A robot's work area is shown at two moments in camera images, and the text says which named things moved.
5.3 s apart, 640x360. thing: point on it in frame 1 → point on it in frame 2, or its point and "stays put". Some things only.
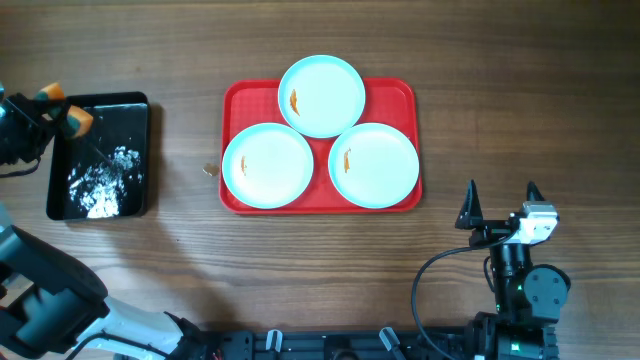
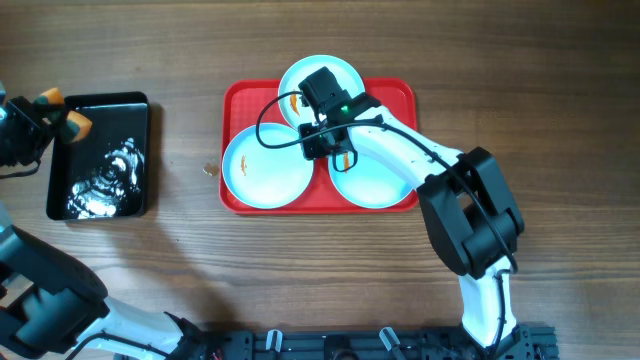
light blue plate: (321, 96) stays put
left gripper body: (20, 133) stays put
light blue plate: (267, 165) stays put
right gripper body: (490, 231) → (319, 146)
